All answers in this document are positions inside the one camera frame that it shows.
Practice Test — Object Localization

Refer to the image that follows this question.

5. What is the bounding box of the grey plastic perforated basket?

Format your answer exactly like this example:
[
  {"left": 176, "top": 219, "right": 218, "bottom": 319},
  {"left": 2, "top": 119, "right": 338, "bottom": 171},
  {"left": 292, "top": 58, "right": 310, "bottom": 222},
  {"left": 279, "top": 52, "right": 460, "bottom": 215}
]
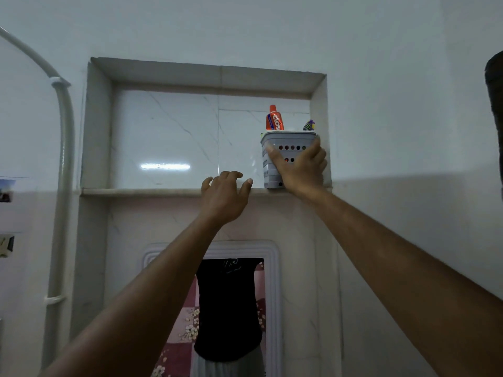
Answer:
[{"left": 260, "top": 130, "right": 321, "bottom": 190}]

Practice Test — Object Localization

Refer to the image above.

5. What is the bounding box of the person's right hand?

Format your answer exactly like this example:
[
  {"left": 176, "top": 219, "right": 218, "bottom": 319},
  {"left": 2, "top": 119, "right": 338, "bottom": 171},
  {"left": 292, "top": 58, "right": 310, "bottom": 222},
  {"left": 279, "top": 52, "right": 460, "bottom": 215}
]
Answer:
[{"left": 266, "top": 137, "right": 328, "bottom": 199}]

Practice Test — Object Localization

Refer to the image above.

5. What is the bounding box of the marble wall niche shelf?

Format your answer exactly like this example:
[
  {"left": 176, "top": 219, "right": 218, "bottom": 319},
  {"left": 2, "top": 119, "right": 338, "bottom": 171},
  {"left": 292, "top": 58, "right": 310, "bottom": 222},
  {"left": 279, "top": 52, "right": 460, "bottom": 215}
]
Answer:
[{"left": 80, "top": 57, "right": 333, "bottom": 199}]

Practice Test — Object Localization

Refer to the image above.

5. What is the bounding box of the white framed wall mirror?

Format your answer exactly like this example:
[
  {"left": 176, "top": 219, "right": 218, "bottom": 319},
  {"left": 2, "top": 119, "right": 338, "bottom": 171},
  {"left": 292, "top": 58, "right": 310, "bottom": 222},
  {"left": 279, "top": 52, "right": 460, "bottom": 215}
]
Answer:
[{"left": 141, "top": 240, "right": 283, "bottom": 377}]

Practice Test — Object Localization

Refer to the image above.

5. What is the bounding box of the white wall pipe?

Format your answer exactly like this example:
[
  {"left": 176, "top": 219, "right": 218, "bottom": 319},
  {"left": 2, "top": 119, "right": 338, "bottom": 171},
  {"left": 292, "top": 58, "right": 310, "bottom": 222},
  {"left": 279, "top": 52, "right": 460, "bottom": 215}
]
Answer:
[{"left": 0, "top": 26, "right": 75, "bottom": 371}]

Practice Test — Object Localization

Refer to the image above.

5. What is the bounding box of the person's left forearm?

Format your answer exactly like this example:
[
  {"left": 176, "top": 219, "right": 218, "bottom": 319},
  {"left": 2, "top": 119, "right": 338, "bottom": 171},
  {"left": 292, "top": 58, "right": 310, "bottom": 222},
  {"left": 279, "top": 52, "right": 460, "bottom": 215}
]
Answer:
[{"left": 39, "top": 214, "right": 233, "bottom": 377}]

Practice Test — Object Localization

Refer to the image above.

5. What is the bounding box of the dark hanging object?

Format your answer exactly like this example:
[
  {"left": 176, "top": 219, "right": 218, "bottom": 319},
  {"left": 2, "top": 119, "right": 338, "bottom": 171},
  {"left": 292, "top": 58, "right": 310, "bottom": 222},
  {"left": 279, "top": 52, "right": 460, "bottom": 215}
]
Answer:
[{"left": 484, "top": 51, "right": 503, "bottom": 201}]

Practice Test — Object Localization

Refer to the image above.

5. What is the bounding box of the person's right forearm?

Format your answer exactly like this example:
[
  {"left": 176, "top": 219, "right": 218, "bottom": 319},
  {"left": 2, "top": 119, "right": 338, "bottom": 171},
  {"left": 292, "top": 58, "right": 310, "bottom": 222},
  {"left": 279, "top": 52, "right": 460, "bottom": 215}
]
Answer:
[{"left": 299, "top": 188, "right": 503, "bottom": 377}]

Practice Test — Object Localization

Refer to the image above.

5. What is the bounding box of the orange toothpaste tube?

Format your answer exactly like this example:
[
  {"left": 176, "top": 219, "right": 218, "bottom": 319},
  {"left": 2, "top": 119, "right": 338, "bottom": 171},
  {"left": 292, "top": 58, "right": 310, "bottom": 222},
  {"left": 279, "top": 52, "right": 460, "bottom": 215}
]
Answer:
[{"left": 266, "top": 104, "right": 285, "bottom": 131}]

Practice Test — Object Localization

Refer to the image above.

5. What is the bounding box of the small wall picture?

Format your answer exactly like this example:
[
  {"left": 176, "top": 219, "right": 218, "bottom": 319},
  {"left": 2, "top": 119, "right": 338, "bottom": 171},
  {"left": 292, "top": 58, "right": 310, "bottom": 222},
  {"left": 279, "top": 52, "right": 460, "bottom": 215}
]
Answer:
[{"left": 0, "top": 179, "right": 17, "bottom": 204}]

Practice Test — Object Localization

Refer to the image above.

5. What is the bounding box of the person's left hand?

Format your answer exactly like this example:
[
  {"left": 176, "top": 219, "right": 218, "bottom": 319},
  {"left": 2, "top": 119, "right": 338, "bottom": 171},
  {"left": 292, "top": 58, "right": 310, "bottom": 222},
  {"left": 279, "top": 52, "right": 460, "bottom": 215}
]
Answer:
[{"left": 200, "top": 171, "right": 254, "bottom": 226}]

